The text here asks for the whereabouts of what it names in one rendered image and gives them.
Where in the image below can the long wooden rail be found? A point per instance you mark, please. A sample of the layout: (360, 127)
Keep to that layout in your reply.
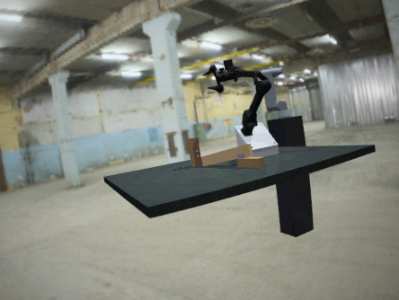
(227, 155)

